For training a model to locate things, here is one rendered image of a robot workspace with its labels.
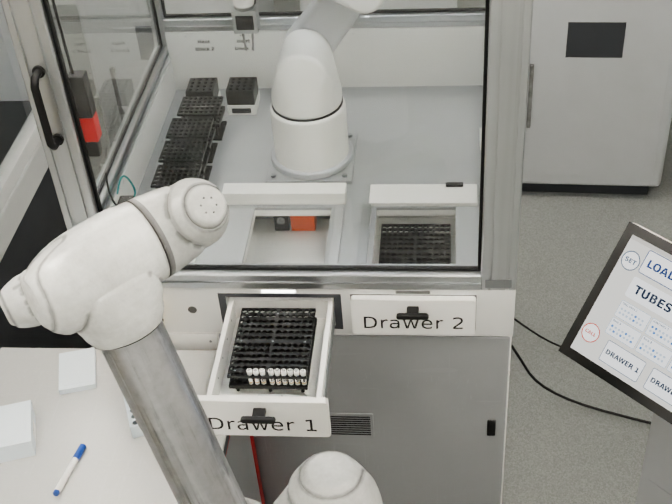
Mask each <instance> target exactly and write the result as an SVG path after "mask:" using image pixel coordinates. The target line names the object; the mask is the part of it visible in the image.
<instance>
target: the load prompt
mask: <svg viewBox="0 0 672 504"><path fill-rule="evenodd" d="M637 272H639V273H640V274H642V275H644V276H646V277H648V278H649V279H651V280H653V281H655V282H657V283H658V284H660V285H662V286H664V287H666V288H667V289H669V290H671V291H672V261H671V260H669V259H667V258H665V257H663V256H662V255H660V254H658V253H656V252H654V251H652V250H649V251H648V253H647V255H646V257H645V259H644V260H643V262H642V264H641V266H640V268H639V269H638V271H637Z"/></svg>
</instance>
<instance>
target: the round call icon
mask: <svg viewBox="0 0 672 504"><path fill-rule="evenodd" d="M603 330H604V328H602V327H601V326H599V325H597V324H596V323H594V322H593V321H591V320H589V319H588V318H587V320H586V321H585V323H584V325H583V327H582V329H581V330H580V332H579V334H578V336H577V337H579V338H580V339H582V340H583V341H585V342H587V343H588V344H590V345H591V346H593V347H594V346H595V344H596V343H597V341H598V339H599V337H600V335H601V334H602V332H603Z"/></svg>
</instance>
